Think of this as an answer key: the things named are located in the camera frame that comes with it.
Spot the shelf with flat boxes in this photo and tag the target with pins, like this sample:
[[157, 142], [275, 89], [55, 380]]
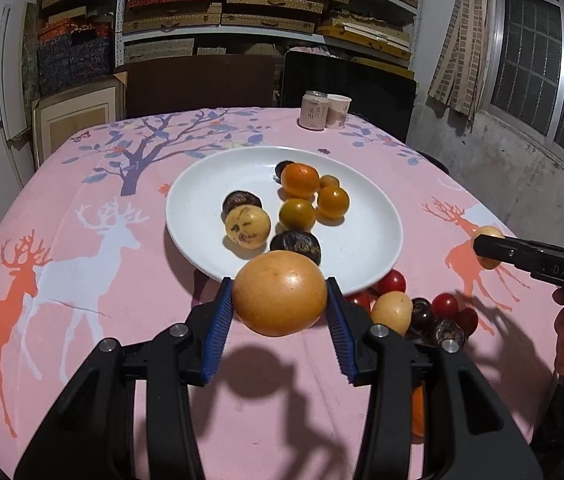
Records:
[[272, 2]]

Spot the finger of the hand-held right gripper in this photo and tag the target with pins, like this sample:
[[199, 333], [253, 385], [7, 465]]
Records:
[[506, 252]]

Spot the large yellow-orange tomato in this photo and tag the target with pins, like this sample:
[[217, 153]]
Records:
[[279, 292]]

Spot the dark water chestnut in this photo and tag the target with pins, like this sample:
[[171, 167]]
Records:
[[449, 331], [239, 200], [294, 242]]

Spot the small yellow cherry tomato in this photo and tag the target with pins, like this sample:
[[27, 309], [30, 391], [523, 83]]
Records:
[[330, 181]]

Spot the orange tomato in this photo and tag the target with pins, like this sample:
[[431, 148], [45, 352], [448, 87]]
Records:
[[333, 202]]

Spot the red cherry tomato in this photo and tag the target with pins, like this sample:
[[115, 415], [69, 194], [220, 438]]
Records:
[[445, 305], [359, 301], [467, 321], [391, 282]]

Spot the beverage can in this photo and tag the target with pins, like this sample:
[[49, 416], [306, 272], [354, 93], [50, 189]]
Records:
[[313, 110]]

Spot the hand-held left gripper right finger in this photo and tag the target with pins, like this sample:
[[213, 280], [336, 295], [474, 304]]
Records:
[[339, 330]]

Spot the pale yellow pepino melon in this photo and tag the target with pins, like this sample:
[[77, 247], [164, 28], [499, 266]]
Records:
[[490, 232], [248, 227], [391, 312]]

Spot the dark brown board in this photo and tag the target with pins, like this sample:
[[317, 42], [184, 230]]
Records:
[[202, 85]]

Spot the white metal shelf rack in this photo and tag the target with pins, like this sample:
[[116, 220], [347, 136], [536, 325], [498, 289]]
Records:
[[187, 31]]

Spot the grey stone slab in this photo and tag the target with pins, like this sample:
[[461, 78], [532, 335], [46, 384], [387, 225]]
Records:
[[31, 50]]

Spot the black panel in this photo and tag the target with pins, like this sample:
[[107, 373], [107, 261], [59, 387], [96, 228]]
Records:
[[371, 85]]

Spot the white door panel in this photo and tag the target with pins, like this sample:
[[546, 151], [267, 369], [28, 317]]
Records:
[[9, 85]]

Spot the wooden framed panel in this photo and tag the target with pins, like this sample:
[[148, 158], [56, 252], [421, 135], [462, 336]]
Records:
[[77, 115]]

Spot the paper cup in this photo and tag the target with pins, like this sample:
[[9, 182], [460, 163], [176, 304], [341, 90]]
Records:
[[338, 110]]

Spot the white plate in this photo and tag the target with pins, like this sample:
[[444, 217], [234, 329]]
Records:
[[361, 240]]

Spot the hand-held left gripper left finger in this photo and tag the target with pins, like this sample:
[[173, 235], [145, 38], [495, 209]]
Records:
[[217, 330]]

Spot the stack of dark patterned boxes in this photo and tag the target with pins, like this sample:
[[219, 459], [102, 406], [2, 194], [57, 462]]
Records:
[[77, 60]]

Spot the brick pattern hanging cloth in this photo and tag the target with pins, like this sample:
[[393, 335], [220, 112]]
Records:
[[461, 50]]

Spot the dark purple cherry tomato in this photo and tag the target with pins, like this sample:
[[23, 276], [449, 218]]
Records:
[[283, 169], [421, 312]]

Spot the barred window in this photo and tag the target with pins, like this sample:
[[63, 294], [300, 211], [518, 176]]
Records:
[[526, 60]]

